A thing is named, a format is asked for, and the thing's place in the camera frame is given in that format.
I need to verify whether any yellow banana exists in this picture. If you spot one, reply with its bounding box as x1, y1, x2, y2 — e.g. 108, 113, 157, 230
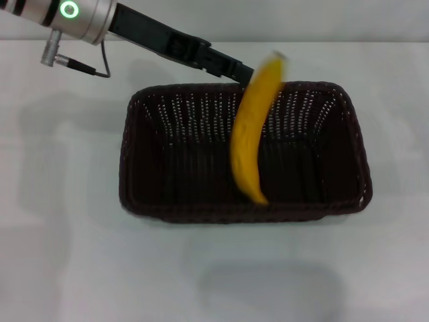
229, 50, 290, 205

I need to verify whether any black woven plastic basket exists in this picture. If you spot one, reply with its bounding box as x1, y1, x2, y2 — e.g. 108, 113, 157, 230
117, 80, 374, 225

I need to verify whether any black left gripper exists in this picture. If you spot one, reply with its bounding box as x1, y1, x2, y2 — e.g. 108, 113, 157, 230
107, 1, 256, 86

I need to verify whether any silver and black cable plug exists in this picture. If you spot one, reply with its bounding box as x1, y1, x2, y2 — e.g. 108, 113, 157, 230
40, 29, 98, 76

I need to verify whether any thin grey left gripper cable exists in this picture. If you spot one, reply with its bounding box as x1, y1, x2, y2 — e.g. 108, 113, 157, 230
93, 40, 112, 79

